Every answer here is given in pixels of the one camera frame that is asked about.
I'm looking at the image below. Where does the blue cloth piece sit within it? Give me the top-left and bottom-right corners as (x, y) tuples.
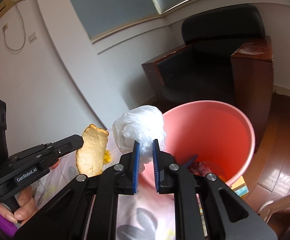
(182, 155), (198, 168)

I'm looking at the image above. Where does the white plastic bag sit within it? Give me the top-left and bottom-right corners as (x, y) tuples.
(112, 105), (167, 173)

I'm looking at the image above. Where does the pink plastic trash bin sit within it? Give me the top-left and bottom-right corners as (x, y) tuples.
(163, 100), (255, 186)

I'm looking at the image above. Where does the left hand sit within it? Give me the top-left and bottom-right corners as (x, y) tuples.
(0, 185), (38, 225)

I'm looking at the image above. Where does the yellow plastic bag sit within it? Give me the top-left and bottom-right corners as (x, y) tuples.
(103, 150), (112, 165)

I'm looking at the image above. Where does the white plastic chair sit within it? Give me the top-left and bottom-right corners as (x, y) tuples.
(257, 194), (290, 239)

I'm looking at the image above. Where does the black leather armchair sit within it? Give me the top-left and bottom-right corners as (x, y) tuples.
(142, 4), (274, 146)

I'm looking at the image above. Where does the white wall cable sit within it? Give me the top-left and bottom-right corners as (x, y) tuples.
(2, 3), (27, 52)

